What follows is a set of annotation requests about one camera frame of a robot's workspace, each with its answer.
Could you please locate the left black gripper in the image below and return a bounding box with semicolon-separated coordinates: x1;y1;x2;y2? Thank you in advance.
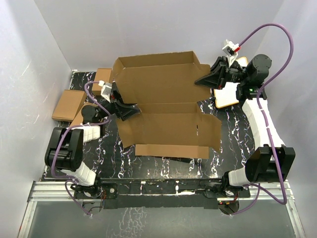
97;89;140;121

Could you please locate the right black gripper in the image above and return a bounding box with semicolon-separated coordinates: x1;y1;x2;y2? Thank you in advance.
195;56;250;90

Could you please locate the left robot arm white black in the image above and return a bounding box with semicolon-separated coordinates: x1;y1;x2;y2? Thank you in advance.
45;80;140;198

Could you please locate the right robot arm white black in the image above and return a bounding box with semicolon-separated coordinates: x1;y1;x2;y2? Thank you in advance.
195;54;296;197

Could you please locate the folded brown cardboard box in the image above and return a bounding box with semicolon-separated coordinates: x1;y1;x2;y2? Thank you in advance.
71;103;100;127

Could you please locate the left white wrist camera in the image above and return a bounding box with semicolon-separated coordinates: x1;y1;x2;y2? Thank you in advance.
98;80;112;103

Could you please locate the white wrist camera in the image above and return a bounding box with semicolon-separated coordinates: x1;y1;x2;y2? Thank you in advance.
98;80;112;103
222;39;241;67

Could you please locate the white board yellow frame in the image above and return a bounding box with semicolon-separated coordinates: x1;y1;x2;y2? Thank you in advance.
212;57;248;109

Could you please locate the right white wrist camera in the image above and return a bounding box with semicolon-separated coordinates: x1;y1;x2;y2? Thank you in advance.
222;39;241;67

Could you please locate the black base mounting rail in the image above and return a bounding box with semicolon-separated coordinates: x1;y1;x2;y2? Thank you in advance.
71;178;250;209

